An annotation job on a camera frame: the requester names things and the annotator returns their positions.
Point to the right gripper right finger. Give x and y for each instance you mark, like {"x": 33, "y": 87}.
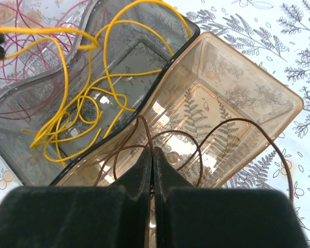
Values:
{"x": 187, "y": 216}

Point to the amber plastic box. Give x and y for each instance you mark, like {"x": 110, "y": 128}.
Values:
{"x": 213, "y": 113}

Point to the smoky grey plastic box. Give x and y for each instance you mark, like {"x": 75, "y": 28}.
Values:
{"x": 48, "y": 122}

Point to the floral patterned table mat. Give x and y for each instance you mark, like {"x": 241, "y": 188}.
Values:
{"x": 288, "y": 20}

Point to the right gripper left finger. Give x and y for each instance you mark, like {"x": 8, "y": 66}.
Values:
{"x": 112, "y": 216}

